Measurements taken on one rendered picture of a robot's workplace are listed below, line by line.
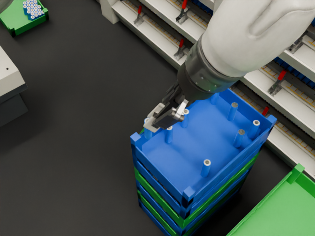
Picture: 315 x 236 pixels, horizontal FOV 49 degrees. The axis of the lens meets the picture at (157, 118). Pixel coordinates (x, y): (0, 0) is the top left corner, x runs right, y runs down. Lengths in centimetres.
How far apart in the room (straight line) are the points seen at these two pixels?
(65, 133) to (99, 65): 37
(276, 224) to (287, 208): 5
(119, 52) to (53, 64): 30
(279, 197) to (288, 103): 33
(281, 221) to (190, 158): 27
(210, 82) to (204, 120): 41
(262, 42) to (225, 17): 6
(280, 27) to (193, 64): 15
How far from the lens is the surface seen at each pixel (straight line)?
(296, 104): 116
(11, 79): 132
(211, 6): 116
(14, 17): 190
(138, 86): 152
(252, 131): 91
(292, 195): 99
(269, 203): 96
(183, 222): 93
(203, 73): 53
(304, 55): 103
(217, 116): 96
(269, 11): 44
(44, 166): 138
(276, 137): 131
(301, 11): 44
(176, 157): 88
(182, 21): 134
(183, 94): 60
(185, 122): 90
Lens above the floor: 119
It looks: 57 degrees down
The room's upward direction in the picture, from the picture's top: straight up
